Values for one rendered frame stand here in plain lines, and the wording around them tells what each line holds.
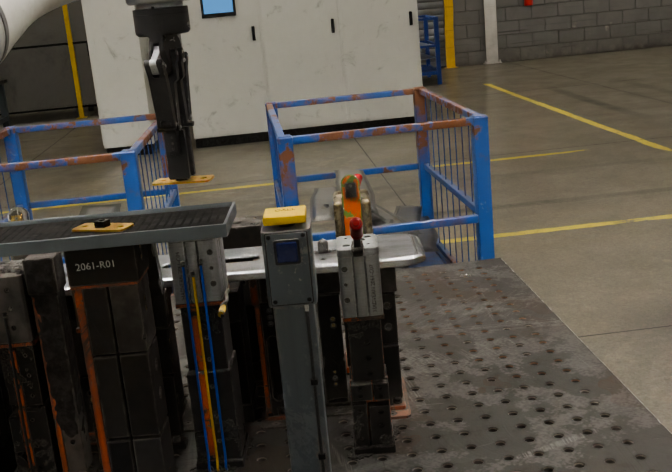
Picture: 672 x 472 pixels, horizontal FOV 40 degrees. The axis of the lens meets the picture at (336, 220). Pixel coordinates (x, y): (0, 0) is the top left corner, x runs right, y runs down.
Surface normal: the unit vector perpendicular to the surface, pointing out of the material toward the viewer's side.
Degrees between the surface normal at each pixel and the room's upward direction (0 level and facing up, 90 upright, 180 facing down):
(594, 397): 0
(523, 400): 0
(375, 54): 90
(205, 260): 90
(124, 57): 90
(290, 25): 90
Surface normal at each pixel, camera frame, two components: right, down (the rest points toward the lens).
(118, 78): 0.04, 0.24
